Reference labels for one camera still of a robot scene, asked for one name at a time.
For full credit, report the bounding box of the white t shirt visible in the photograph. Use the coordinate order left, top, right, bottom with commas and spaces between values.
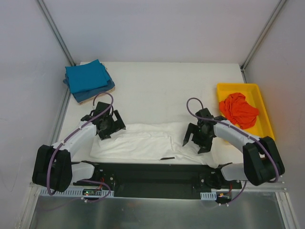
90, 122, 219, 168

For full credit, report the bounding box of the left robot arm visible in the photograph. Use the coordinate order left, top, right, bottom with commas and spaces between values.
32, 102, 126, 195

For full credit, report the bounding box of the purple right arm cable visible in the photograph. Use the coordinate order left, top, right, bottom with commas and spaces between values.
186, 97, 280, 184

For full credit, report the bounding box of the teal folded t shirt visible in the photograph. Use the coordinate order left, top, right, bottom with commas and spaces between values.
65, 59, 111, 94

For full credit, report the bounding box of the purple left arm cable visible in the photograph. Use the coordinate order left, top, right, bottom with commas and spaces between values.
46, 92, 114, 196

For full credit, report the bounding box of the white slotted cable duct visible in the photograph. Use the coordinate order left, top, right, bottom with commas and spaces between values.
53, 188, 114, 198

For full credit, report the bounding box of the left aluminium frame post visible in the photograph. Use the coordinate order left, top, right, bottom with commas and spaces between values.
36, 0, 76, 66

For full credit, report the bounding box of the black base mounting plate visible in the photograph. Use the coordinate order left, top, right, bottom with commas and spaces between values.
74, 162, 242, 199

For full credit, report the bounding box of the orange t shirt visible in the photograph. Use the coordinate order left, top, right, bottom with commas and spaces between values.
219, 93, 259, 129

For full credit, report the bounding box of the yellow plastic tray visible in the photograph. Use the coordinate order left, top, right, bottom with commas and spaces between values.
216, 83, 275, 139

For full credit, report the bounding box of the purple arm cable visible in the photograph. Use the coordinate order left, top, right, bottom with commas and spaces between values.
46, 92, 114, 196
186, 97, 280, 184

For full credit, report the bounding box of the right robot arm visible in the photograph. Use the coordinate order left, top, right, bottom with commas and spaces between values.
183, 108, 285, 188

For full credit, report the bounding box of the right aluminium frame post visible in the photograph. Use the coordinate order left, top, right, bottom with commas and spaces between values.
240, 0, 288, 73

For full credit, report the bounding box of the blue folded t shirt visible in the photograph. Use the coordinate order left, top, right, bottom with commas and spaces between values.
63, 69, 115, 103

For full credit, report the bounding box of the aluminium frame post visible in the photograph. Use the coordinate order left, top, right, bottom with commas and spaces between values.
240, 0, 288, 73
36, 0, 76, 66

